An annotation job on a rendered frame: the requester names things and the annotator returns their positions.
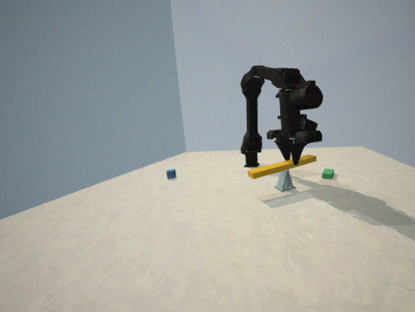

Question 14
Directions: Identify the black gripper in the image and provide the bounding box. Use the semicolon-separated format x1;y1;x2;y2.
267;110;322;165

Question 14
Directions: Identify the green rectangular block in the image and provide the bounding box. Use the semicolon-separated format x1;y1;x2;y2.
322;168;334;180

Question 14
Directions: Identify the small blue cube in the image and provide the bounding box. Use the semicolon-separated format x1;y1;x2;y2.
166;169;176;180

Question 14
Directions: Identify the yellow bar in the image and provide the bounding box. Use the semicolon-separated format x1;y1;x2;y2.
247;154;317;179

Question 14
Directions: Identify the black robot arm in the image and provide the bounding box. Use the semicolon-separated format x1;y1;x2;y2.
241;65;323;167

